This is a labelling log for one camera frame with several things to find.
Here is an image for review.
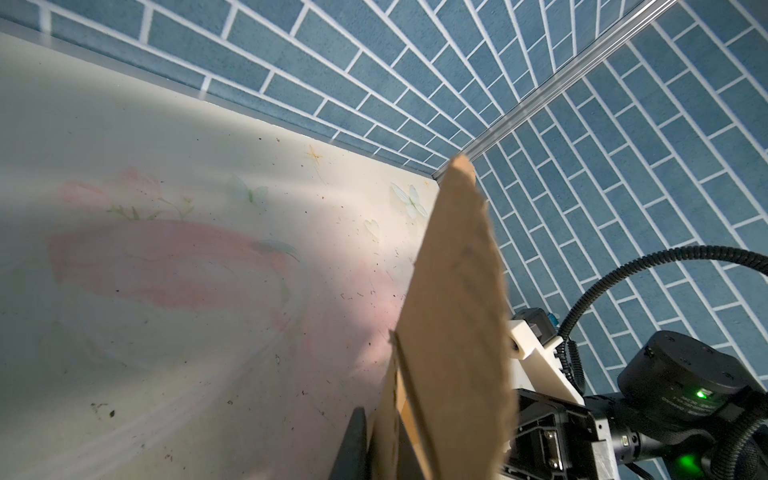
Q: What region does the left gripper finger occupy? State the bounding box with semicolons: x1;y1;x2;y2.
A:
328;406;369;480

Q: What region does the brown cardboard paper box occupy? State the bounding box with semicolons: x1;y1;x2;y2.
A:
370;155;517;479

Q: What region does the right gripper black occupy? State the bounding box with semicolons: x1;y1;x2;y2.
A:
501;389;618;479

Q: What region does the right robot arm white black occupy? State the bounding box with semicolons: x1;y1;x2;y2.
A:
501;331;767;479

